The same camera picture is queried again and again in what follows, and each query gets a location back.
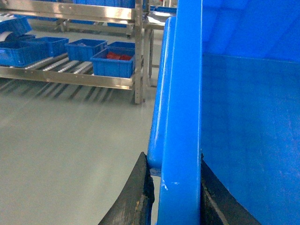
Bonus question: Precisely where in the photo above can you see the blue bin left of shelf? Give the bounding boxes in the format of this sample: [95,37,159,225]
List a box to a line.
[0,37,69,68]

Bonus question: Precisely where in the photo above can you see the large blue plastic crate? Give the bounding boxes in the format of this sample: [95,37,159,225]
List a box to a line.
[147,0,300,225]

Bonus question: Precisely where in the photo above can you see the stainless steel roller shelf rack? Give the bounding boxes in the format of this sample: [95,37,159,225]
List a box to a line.
[0,0,150,104]

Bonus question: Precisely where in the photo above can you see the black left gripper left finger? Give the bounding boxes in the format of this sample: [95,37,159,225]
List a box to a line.
[99,152,155,225]

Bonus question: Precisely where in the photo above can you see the blue bin middle of shelf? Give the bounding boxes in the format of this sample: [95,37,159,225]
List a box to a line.
[65,38,108,61]

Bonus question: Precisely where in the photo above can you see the blue bin of shelf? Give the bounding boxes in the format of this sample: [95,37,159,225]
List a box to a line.
[65,38,108,61]
[0,37,69,68]

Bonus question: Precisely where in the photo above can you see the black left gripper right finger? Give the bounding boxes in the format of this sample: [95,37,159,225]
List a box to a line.
[200,155,260,225]

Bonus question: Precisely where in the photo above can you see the blue bin with red parts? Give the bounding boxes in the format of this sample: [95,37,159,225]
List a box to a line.
[90,48,135,78]

